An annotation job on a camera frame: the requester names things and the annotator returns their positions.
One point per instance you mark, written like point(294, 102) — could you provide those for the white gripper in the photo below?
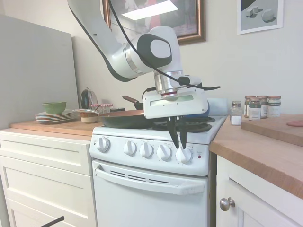
point(175, 106)

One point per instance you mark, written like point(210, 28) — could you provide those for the white stove knob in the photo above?
point(146, 150)
point(184, 157)
point(164, 152)
point(130, 148)

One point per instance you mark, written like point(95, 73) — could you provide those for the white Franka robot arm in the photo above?
point(106, 40)

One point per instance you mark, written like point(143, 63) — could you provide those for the white electric stove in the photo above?
point(146, 203)

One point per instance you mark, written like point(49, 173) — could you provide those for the large black coil burner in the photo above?
point(198, 127)

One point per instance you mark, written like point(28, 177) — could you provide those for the small black coil burner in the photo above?
point(210, 119)

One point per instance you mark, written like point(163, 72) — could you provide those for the copper frying pan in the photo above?
point(123, 121)

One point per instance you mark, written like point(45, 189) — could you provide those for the glass salt shaker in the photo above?
point(236, 113)

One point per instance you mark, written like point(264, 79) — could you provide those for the flat black tin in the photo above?
point(117, 109)

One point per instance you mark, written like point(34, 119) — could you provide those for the spice jar copper lid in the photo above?
point(264, 100)
point(255, 110)
point(246, 106)

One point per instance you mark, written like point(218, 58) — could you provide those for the white oven temperature knob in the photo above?
point(103, 144)

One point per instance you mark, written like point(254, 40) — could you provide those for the metal cabinet knob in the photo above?
point(226, 204)

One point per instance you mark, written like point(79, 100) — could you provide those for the brown striped small bowl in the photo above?
point(88, 118)

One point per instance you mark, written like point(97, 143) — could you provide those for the thick wooden cutting board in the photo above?
point(272, 130)

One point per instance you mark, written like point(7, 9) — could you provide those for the small white saucer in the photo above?
point(85, 111)

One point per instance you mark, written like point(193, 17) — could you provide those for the round black metal object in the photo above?
point(86, 98)

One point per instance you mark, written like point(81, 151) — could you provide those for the spice jar white contents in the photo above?
point(274, 107)

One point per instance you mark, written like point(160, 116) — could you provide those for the pale dinner plate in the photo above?
point(52, 121)
point(69, 112)
point(47, 117)

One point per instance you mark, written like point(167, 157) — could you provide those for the white door cabinet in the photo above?
point(260, 208)

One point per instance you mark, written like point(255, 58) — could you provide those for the gold framed painting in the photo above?
point(187, 19)

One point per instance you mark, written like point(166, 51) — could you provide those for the pink round disc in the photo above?
point(296, 123)

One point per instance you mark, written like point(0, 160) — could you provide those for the green bowl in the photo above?
point(54, 107)

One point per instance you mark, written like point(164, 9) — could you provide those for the white drawer cabinet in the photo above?
point(47, 177)

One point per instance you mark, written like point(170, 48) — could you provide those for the grey art print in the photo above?
point(260, 14)

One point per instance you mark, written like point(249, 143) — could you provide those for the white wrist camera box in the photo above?
point(194, 80)

